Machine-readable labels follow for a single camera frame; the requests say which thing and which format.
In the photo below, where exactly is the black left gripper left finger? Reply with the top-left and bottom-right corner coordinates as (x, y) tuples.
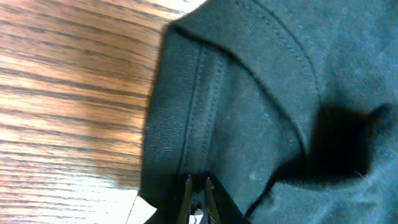
(144, 174), (193, 224)

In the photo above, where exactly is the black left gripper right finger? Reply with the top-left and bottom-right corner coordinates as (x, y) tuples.
(205, 177), (250, 224)

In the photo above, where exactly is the black t-shirt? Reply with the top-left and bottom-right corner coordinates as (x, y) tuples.
(140, 0), (397, 223)

